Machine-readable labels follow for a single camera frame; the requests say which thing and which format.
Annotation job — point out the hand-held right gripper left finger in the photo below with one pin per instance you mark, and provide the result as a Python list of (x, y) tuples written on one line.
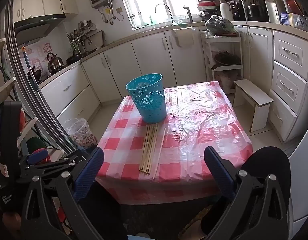
[(90, 172)]

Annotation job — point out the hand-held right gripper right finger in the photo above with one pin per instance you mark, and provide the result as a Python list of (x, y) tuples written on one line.
[(219, 172)]

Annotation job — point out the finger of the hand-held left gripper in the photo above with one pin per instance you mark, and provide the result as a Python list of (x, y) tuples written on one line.
[(54, 168), (37, 156)]

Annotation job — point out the long wooden chopstick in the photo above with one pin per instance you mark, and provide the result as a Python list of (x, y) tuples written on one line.
[(159, 153)]

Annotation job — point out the bundle of wooden chopsticks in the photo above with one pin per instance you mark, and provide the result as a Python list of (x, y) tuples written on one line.
[(149, 150)]

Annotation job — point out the blue perforated plastic basket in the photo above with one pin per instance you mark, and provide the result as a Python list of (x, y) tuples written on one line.
[(149, 100)]

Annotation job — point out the clear patterned waste bin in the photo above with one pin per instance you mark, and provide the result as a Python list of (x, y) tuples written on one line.
[(81, 135)]

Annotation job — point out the red white checked tablecloth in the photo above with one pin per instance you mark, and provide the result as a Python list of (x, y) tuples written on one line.
[(194, 130)]

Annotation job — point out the black wok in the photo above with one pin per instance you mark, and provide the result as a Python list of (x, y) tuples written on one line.
[(35, 75)]

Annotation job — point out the small white wooden stool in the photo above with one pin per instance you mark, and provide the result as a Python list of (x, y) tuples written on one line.
[(254, 95)]

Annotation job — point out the steel kettle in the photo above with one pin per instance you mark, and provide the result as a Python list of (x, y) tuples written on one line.
[(55, 63)]

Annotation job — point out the white storage rack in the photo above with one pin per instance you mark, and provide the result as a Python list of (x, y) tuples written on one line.
[(220, 68)]

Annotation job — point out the dark wok in rack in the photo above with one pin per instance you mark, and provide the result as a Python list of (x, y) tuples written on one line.
[(226, 59)]

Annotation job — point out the range hood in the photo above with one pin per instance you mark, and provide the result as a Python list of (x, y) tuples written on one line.
[(36, 23)]

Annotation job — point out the cutting board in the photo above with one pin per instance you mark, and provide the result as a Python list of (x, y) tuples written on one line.
[(94, 40)]

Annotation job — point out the white lower kitchen cabinets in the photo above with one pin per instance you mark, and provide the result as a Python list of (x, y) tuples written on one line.
[(149, 52)]

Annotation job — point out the white drawer cabinet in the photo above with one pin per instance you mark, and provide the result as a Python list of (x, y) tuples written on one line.
[(289, 52)]

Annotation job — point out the white hanging cloth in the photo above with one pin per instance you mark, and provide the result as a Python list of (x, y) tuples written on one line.
[(185, 37)]

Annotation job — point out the white upper cabinets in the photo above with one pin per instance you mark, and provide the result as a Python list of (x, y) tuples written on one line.
[(49, 1)]

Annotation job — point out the green plastic bag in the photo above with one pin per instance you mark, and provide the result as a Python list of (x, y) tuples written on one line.
[(219, 25)]

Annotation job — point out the chrome sink faucet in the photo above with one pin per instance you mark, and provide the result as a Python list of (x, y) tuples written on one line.
[(173, 23)]

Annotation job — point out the black tap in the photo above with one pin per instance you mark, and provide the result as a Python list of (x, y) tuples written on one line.
[(189, 15)]

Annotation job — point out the white thermos jug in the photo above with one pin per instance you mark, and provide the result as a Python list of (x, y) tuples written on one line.
[(225, 11)]

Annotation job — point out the black pot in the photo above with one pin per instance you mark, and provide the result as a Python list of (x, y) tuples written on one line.
[(255, 12)]

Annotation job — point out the blue packet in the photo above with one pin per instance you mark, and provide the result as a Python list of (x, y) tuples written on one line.
[(286, 19)]

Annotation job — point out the stack of dishes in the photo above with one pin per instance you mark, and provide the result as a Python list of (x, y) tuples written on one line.
[(206, 5)]

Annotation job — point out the white electric kettle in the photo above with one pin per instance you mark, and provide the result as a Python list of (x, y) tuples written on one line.
[(271, 7)]

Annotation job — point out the kitchen window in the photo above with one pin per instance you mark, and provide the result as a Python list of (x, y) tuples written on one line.
[(149, 0)]

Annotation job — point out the red pan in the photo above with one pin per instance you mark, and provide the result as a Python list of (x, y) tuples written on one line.
[(294, 6)]

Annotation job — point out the silver sliding door frame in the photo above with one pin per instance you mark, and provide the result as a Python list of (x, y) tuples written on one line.
[(39, 95)]

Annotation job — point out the pink wall stickers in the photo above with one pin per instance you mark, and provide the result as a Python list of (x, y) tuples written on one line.
[(40, 55)]

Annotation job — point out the wall utensil rack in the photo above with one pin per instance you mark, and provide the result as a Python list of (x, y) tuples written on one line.
[(76, 36)]

